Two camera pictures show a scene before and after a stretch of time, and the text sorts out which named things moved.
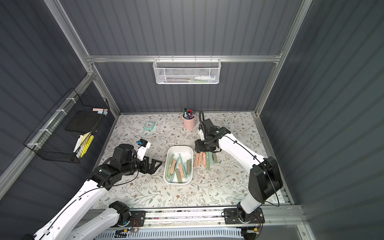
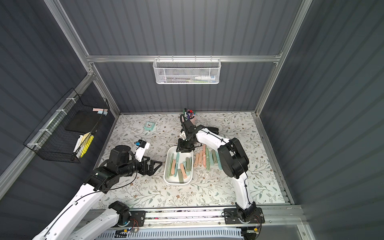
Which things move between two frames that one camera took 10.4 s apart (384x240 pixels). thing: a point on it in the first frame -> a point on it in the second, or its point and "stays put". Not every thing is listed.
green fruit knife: (208, 161) stays put
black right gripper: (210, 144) -> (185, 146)
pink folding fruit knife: (204, 159) stays put
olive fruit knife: (214, 157) stays put
